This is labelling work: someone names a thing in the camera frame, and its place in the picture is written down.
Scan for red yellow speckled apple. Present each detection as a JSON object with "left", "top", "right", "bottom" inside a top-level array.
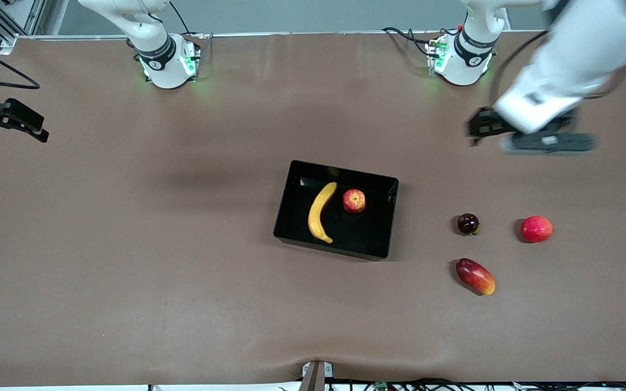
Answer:
[{"left": 342, "top": 188, "right": 367, "bottom": 215}]

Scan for black rectangular plastic tray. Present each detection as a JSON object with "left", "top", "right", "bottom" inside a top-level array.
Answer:
[{"left": 273, "top": 160, "right": 399, "bottom": 261}]

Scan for yellow banana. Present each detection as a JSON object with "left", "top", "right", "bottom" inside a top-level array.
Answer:
[{"left": 308, "top": 182, "right": 339, "bottom": 244}]

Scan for plain red apple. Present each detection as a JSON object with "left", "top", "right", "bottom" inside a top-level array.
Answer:
[{"left": 521, "top": 216, "right": 554, "bottom": 243}]

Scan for dark purple plum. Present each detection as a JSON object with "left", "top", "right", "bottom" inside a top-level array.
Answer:
[{"left": 457, "top": 213, "right": 480, "bottom": 236}]

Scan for red yellow mango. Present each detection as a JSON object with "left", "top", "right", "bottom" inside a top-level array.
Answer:
[{"left": 455, "top": 258, "right": 496, "bottom": 296}]

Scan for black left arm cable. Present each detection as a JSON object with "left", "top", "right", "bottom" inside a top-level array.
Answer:
[{"left": 490, "top": 30, "right": 553, "bottom": 112}]

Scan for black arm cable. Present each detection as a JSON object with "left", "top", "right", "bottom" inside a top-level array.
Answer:
[
  {"left": 490, "top": 30, "right": 553, "bottom": 112},
  {"left": 0, "top": 38, "right": 40, "bottom": 90}
]

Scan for black left base cable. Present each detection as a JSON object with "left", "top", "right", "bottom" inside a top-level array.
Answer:
[{"left": 382, "top": 26, "right": 434, "bottom": 59}]

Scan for black base cable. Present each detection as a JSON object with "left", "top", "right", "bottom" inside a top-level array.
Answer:
[
  {"left": 169, "top": 0, "right": 205, "bottom": 39},
  {"left": 382, "top": 26, "right": 434, "bottom": 59}
]

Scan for grey camera stand bracket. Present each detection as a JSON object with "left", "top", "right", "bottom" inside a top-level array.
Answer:
[{"left": 301, "top": 360, "right": 334, "bottom": 391}]

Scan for black right base cable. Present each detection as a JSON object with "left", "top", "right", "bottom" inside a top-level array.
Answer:
[{"left": 169, "top": 0, "right": 205, "bottom": 39}]

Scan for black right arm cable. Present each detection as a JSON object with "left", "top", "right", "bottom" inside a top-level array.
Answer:
[{"left": 0, "top": 38, "right": 40, "bottom": 90}]

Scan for aluminium frame struts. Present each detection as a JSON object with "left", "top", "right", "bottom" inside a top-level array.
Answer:
[{"left": 0, "top": 0, "right": 47, "bottom": 55}]

